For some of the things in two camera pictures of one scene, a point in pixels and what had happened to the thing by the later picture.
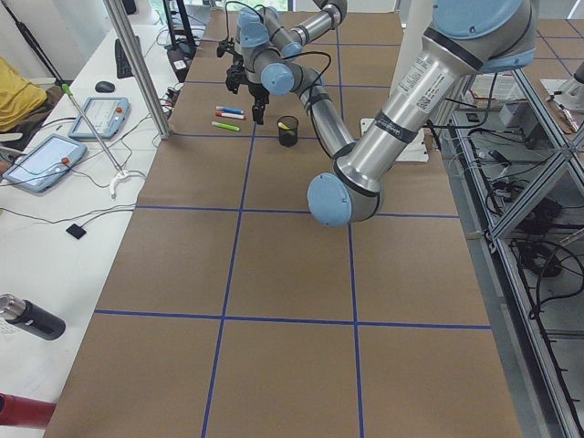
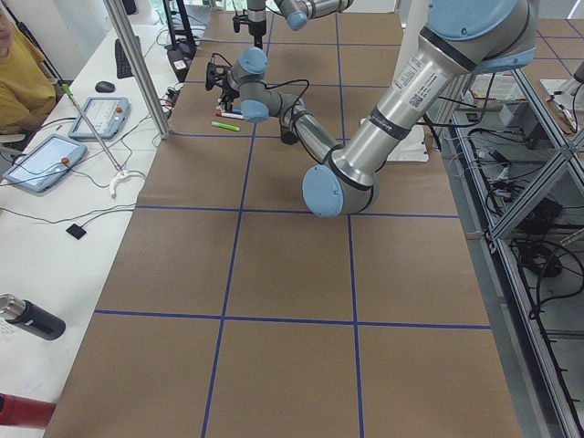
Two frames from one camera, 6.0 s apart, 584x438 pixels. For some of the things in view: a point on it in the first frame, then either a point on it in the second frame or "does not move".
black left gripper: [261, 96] to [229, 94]
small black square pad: [76, 231] does not move
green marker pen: [224, 126] does not move
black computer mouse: [104, 87] does not move
